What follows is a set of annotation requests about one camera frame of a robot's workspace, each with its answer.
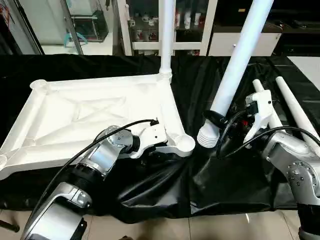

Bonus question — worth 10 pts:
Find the teal plastic bag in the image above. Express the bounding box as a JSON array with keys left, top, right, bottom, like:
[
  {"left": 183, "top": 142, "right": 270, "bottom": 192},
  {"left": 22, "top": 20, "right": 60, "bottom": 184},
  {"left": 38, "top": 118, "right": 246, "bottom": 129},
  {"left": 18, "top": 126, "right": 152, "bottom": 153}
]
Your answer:
[{"left": 61, "top": 31, "right": 89, "bottom": 48}]

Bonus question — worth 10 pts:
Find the black work mat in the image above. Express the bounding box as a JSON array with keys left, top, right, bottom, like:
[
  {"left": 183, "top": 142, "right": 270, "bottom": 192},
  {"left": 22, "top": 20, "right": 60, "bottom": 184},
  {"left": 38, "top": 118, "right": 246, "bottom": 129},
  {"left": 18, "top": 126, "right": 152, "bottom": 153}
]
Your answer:
[{"left": 0, "top": 53, "right": 320, "bottom": 225}]

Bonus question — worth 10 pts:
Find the black desk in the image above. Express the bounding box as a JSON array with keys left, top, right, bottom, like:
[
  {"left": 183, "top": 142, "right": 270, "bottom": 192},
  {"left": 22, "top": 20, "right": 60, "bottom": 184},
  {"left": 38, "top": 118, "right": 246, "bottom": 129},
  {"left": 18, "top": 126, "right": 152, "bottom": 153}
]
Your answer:
[{"left": 271, "top": 16, "right": 320, "bottom": 58}]

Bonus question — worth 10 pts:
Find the white plastic table top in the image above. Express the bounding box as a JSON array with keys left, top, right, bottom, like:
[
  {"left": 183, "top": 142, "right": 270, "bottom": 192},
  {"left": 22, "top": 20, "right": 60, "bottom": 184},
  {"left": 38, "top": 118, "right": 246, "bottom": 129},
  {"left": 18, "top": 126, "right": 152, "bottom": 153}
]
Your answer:
[{"left": 0, "top": 73, "right": 196, "bottom": 181}]

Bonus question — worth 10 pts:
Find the black speaker box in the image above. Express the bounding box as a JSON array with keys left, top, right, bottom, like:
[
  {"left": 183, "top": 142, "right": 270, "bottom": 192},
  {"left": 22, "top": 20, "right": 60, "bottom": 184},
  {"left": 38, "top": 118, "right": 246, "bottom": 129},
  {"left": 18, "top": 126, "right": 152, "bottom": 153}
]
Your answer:
[{"left": 216, "top": 0, "right": 254, "bottom": 29}]

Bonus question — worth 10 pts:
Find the white glass door cabinet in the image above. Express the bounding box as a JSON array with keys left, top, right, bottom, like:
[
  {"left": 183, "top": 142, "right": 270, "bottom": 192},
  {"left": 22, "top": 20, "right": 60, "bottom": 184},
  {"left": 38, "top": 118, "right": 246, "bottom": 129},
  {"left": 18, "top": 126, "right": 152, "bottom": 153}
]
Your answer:
[{"left": 116, "top": 0, "right": 219, "bottom": 58}]

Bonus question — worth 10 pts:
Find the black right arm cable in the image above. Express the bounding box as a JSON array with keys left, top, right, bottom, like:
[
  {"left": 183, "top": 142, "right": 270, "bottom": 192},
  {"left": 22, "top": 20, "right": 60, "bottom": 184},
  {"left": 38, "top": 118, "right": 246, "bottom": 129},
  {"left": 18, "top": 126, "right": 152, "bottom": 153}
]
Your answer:
[{"left": 215, "top": 109, "right": 311, "bottom": 160}]

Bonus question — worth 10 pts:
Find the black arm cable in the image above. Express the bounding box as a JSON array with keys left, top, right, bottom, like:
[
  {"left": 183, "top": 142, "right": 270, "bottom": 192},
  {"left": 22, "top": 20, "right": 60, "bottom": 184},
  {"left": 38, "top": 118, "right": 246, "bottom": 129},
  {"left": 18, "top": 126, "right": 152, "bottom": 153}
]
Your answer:
[
  {"left": 215, "top": 109, "right": 311, "bottom": 160},
  {"left": 24, "top": 118, "right": 160, "bottom": 240}
]

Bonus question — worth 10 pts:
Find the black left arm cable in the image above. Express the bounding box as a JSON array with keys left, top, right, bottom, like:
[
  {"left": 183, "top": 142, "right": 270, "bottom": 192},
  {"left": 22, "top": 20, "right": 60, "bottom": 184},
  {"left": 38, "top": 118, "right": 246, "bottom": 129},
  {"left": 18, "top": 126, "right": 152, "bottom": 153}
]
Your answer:
[{"left": 24, "top": 118, "right": 160, "bottom": 240}]

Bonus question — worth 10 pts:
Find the white drawer unit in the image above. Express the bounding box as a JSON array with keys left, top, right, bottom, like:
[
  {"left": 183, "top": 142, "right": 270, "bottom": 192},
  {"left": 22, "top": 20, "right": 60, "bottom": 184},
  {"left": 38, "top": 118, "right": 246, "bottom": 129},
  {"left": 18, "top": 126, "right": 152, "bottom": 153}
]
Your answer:
[{"left": 208, "top": 31, "right": 283, "bottom": 58}]

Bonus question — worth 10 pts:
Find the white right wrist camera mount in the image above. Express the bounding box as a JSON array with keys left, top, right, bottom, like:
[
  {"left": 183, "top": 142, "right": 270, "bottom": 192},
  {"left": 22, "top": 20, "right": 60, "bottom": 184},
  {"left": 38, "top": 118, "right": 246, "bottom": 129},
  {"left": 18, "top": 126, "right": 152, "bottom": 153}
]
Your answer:
[{"left": 244, "top": 89, "right": 274, "bottom": 150}]

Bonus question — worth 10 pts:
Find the white plastic table leg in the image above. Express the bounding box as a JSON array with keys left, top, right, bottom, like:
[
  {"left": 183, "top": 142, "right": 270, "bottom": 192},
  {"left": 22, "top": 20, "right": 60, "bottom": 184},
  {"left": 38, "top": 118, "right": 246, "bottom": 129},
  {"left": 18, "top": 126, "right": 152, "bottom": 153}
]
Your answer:
[
  {"left": 196, "top": 0, "right": 276, "bottom": 149},
  {"left": 274, "top": 76, "right": 320, "bottom": 144},
  {"left": 159, "top": 0, "right": 178, "bottom": 81},
  {"left": 251, "top": 78, "right": 284, "bottom": 131}
]

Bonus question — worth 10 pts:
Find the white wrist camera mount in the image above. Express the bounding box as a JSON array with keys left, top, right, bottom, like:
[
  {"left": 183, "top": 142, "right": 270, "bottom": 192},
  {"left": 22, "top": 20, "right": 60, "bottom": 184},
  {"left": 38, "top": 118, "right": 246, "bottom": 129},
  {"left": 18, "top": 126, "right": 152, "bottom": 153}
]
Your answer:
[
  {"left": 244, "top": 89, "right": 274, "bottom": 150},
  {"left": 129, "top": 121, "right": 169, "bottom": 160}
]

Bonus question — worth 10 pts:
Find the glass tank with dark frame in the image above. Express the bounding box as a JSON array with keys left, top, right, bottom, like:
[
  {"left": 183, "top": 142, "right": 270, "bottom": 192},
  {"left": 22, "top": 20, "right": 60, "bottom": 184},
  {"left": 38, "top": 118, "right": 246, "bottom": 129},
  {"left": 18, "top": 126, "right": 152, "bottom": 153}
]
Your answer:
[{"left": 70, "top": 0, "right": 110, "bottom": 43}]

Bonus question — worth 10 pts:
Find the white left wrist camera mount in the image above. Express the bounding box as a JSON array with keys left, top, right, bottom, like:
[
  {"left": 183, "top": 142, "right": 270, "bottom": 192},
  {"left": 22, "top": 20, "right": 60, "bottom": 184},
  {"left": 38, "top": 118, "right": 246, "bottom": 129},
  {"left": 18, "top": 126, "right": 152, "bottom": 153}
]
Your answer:
[{"left": 129, "top": 121, "right": 169, "bottom": 160}]

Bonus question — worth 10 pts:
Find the metal framed glass panel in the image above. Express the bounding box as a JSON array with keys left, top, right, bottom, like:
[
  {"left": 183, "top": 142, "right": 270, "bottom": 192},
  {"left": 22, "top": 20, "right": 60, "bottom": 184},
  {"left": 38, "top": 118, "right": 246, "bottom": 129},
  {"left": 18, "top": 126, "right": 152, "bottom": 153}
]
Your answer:
[{"left": 8, "top": 0, "right": 46, "bottom": 55}]

